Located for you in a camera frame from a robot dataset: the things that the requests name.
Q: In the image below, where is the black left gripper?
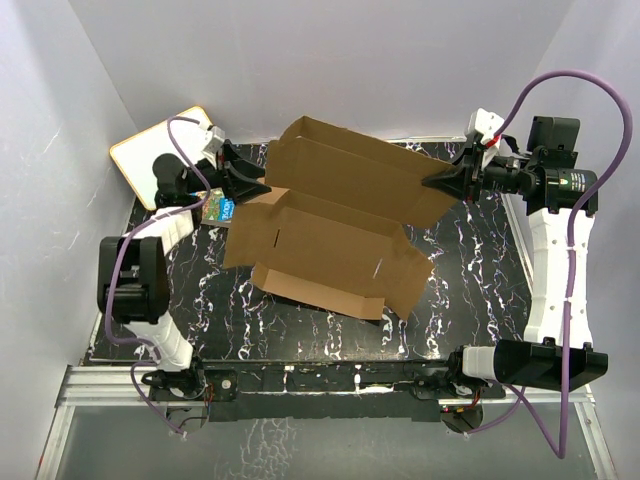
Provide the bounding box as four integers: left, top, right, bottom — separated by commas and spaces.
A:
186, 142, 273, 204

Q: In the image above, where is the cardboard box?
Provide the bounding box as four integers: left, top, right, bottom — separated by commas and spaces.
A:
223, 116, 454, 321

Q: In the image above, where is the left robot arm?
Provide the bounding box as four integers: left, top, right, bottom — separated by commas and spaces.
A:
97, 142, 271, 399

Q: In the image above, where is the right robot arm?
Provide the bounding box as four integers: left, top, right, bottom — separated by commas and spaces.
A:
422, 109, 608, 397

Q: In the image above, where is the colourful blue book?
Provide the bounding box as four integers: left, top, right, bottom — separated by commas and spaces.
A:
201, 188, 235, 228

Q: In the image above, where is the yellow framed whiteboard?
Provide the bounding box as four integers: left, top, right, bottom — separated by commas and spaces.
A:
109, 106, 212, 211

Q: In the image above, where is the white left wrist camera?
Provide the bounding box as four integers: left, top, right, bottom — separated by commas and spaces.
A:
201, 125, 226, 164

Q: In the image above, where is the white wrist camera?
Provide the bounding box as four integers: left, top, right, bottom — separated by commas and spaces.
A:
201, 125, 226, 164
465, 108, 504, 148

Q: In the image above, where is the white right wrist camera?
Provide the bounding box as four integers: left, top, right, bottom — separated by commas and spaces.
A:
465, 108, 504, 148

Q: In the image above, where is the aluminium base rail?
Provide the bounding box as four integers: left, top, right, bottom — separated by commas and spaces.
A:
37, 367, 617, 479

